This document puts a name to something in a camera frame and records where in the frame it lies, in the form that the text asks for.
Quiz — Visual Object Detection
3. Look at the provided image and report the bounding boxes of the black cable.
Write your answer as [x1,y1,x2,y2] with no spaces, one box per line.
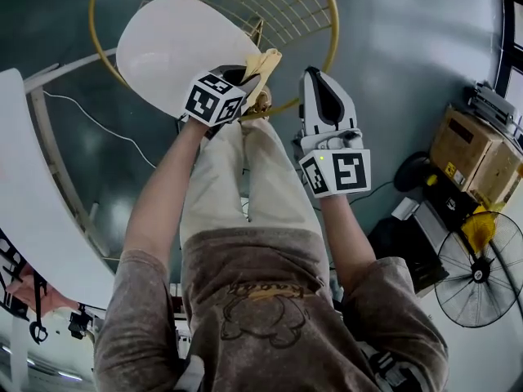
[346,180,396,203]

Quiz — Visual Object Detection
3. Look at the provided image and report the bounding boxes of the black floor fan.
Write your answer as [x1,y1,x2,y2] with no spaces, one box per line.
[433,210,523,329]

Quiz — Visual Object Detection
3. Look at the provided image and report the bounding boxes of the yellow cloth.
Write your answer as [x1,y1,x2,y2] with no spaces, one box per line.
[244,47,284,102]

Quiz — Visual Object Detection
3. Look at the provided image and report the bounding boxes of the person's right forearm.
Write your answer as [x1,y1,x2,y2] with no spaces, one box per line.
[318,193,378,296]

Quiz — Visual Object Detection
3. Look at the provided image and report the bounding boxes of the black equipment case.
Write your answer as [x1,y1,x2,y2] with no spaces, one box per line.
[366,196,451,298]

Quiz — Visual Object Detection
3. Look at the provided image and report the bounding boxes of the black clamp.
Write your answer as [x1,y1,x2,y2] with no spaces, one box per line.
[66,303,94,341]

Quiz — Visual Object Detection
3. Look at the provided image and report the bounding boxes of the person's left forearm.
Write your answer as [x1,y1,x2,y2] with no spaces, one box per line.
[121,115,210,263]

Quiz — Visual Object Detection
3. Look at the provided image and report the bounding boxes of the white metal table frame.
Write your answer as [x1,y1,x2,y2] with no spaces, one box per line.
[23,47,120,263]

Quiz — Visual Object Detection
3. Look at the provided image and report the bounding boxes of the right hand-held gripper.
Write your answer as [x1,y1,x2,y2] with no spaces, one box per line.
[291,66,373,199]

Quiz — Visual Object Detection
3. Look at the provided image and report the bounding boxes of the black strap with hook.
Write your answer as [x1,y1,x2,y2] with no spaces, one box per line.
[27,270,51,345]

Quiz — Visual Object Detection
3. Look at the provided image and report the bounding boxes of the white table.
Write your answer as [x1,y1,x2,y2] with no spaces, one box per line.
[0,67,117,310]

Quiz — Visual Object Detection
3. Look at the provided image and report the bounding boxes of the person's brown printed shirt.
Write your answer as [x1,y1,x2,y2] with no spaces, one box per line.
[93,226,450,392]

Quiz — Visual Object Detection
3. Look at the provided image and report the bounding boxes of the black white waist device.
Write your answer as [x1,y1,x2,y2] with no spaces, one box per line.
[355,340,424,392]

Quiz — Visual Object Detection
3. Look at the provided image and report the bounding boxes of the white cable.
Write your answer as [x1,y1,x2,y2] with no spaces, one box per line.
[42,90,158,170]

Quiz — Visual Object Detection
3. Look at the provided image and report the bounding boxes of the grey metal device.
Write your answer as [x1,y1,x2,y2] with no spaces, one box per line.
[464,81,523,139]

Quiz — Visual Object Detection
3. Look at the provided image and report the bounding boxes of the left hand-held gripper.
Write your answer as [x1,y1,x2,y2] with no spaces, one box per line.
[178,65,263,128]

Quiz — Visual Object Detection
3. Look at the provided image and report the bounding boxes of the wooden crate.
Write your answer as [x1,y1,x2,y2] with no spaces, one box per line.
[428,105,523,210]

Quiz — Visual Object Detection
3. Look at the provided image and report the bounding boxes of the person's tan shoe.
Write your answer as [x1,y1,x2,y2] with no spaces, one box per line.
[249,87,274,121]

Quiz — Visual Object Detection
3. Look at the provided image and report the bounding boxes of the black rubber wheel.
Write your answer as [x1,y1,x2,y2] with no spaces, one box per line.
[393,151,433,194]

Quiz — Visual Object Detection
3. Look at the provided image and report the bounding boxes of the black window frame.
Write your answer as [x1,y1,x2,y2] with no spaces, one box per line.
[493,0,523,100]

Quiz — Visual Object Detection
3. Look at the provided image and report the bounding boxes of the yellow rag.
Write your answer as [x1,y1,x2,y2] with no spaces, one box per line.
[460,210,508,254]

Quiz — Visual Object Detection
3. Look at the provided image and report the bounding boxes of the person's beige trousers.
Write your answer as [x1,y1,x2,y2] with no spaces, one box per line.
[178,117,333,269]

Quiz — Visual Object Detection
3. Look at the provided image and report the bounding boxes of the yellow wire chair white seat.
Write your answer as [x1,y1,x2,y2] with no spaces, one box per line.
[88,0,341,123]

